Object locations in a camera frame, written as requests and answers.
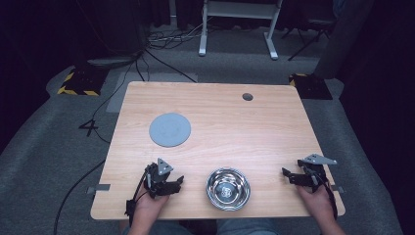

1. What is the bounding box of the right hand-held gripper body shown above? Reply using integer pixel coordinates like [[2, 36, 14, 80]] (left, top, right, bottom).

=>
[[297, 153, 339, 193]]

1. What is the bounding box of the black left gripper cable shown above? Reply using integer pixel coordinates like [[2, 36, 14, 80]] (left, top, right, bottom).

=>
[[124, 169, 150, 227]]

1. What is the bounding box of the shiny steel bowl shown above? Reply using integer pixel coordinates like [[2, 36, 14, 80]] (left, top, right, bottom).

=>
[[205, 166, 252, 212]]

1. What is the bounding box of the person's left hand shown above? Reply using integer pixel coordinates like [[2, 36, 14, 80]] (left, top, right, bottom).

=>
[[132, 190, 169, 223]]

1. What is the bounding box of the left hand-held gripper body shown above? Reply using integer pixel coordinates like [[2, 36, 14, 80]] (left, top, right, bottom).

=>
[[144, 158, 174, 199]]

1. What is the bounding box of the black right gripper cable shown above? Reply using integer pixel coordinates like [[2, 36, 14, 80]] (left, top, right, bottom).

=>
[[312, 171, 339, 220]]

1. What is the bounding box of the round grey mat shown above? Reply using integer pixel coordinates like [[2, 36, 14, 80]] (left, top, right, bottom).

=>
[[148, 112, 193, 149]]

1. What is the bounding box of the white metal desk frame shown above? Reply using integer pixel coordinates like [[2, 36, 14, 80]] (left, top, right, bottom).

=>
[[198, 0, 284, 61]]

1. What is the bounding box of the black tripod stand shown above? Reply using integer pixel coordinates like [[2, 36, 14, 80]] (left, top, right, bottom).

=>
[[281, 16, 338, 63]]

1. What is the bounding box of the person's right hand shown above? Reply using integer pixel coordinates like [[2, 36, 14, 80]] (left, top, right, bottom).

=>
[[296, 185, 337, 223]]

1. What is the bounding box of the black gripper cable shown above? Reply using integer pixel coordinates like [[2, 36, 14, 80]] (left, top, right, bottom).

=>
[[312, 171, 339, 220], [124, 169, 150, 227]]

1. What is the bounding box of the bundle of floor cables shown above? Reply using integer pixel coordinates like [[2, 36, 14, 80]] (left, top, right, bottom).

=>
[[133, 23, 209, 84]]

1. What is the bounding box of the dark curtain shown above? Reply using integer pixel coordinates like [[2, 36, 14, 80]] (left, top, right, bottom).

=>
[[313, 0, 377, 80]]

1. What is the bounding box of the black floor cable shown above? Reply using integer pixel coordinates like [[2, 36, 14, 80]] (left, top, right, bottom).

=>
[[53, 158, 108, 235]]

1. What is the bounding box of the black yellow striped base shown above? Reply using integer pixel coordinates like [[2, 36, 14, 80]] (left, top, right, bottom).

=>
[[288, 72, 334, 101], [56, 64, 110, 98]]

